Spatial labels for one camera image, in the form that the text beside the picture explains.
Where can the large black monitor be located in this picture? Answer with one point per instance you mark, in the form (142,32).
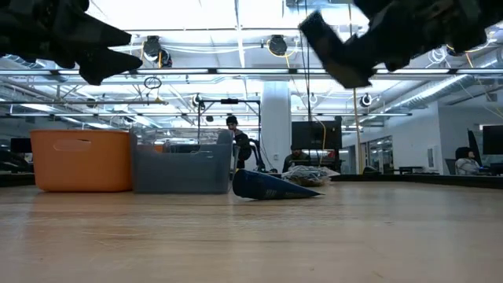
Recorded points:
(316,135)

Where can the black monitor at wall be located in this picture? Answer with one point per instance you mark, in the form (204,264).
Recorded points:
(493,139)

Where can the orange plastic bin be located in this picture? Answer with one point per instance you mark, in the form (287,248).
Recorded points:
(80,161)

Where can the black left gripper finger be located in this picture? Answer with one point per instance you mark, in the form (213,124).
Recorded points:
(110,35)
(106,65)

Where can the clear plastic toiletry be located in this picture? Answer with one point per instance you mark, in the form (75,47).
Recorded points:
(308,175)

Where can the black background robot arm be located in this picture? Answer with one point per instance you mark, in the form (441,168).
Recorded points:
(259,155)

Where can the white building column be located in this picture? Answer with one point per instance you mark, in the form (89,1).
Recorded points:
(276,122)

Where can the small black ceiling reel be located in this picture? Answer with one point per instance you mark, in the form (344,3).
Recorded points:
(366,100)

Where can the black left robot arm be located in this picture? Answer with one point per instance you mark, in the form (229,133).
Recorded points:
(15,19)

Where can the black metal frame rig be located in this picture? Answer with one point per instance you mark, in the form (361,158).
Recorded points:
(230,101)

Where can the seated person by wall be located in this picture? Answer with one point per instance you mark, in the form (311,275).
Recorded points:
(467,165)

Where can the seated person at monitor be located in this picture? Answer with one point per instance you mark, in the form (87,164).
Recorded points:
(294,157)

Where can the dark blue pouch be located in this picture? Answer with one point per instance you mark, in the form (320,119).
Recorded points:
(267,188)

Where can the grey translucent plastic bin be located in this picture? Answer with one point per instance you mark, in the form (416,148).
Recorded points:
(181,169)

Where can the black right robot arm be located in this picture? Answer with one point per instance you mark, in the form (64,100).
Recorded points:
(487,15)

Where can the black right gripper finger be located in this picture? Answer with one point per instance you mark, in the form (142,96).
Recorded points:
(353,74)
(326,35)

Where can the standing person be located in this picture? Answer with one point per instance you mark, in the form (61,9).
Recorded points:
(237,135)

